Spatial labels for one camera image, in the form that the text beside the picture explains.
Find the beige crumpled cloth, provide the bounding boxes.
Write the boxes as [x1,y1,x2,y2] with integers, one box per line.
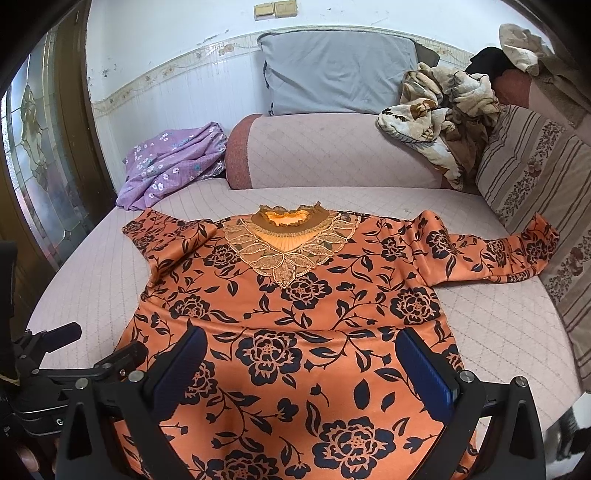
[499,24,590,129]

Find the purple floral cloth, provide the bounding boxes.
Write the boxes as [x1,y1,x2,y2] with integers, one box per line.
[116,122,228,211]

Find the grey pillow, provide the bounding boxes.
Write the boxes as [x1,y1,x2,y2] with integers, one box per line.
[257,29,440,116]

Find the pink quilted bolster cushion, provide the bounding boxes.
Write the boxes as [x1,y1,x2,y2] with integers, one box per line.
[224,113,448,189]

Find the orange black floral blouse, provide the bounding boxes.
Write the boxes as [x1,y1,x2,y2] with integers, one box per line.
[120,205,559,479]

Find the striped floral side cushion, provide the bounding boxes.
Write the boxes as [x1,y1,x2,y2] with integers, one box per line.
[476,105,590,390]

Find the beige wall switch plates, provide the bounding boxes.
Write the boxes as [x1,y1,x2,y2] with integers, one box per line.
[253,0,297,20]

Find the stained glass wooden door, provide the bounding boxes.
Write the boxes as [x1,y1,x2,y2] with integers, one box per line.
[1,1,114,333]

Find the black garment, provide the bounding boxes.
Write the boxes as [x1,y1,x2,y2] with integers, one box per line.
[465,47,517,82]

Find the cream brown floral blanket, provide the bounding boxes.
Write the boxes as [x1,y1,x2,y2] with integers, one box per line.
[376,62,501,192]

